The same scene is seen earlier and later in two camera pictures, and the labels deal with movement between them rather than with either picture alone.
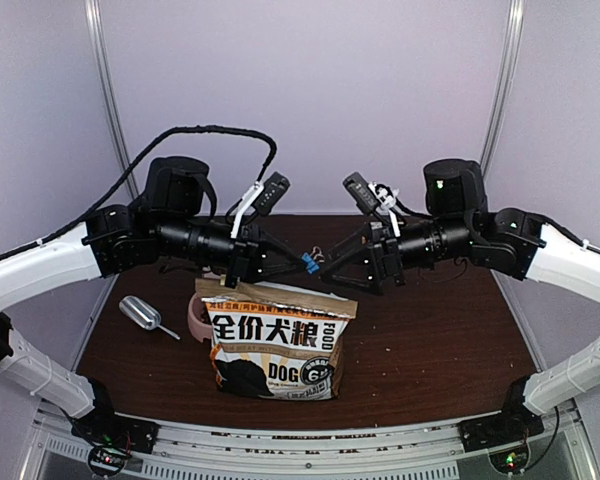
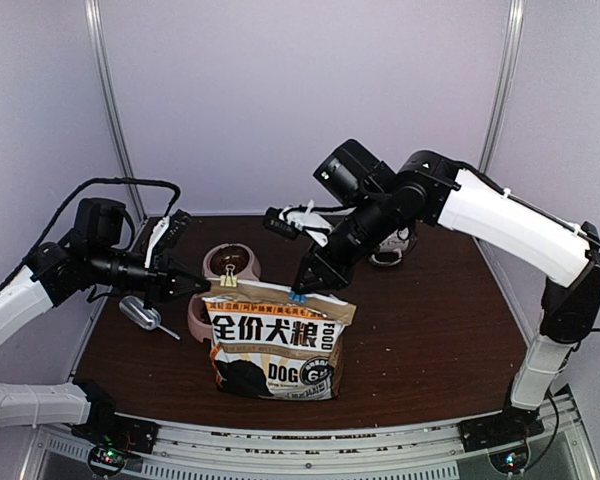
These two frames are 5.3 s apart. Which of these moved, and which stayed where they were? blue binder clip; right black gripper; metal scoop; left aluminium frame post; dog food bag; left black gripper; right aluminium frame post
Moved: blue binder clip; left black gripper; right black gripper
Stayed: right aluminium frame post; dog food bag; left aluminium frame post; metal scoop
